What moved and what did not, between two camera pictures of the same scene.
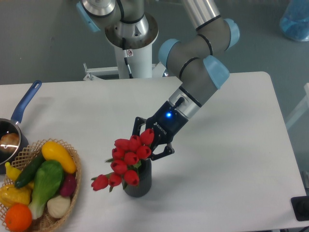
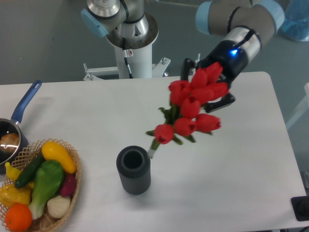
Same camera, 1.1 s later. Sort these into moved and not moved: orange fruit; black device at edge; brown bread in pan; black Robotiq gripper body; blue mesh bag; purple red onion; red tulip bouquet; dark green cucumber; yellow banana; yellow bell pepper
Moved: red tulip bouquet; black Robotiq gripper body
Not moved: yellow bell pepper; orange fruit; purple red onion; blue mesh bag; black device at edge; brown bread in pan; yellow banana; dark green cucumber
